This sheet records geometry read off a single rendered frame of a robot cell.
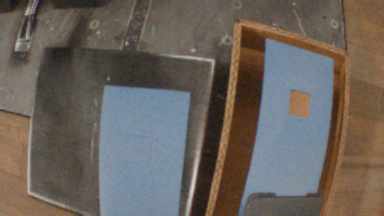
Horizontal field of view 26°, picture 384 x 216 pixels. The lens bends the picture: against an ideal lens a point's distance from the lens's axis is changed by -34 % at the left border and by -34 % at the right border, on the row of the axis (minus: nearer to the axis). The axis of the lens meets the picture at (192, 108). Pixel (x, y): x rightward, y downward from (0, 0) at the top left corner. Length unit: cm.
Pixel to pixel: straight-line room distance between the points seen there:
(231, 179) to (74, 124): 14
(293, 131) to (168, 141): 12
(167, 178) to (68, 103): 11
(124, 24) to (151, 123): 10
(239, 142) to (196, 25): 11
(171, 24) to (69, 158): 16
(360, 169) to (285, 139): 14
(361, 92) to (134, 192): 25
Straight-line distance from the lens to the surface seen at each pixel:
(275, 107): 84
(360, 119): 94
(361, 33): 98
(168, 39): 94
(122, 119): 90
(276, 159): 83
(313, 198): 71
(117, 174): 89
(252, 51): 94
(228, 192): 91
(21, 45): 88
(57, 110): 91
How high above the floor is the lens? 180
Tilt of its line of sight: 75 degrees down
